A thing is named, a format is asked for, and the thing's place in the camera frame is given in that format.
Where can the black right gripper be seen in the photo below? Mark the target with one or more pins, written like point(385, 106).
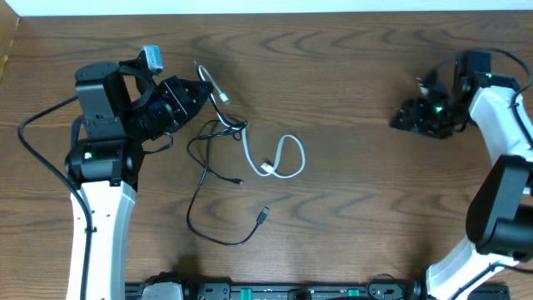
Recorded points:
point(413, 117)

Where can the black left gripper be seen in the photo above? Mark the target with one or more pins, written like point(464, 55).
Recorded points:
point(178, 102)

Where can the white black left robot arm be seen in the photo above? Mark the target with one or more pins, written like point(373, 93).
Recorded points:
point(103, 169)

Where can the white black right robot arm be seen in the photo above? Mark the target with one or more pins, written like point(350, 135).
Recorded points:
point(498, 225)

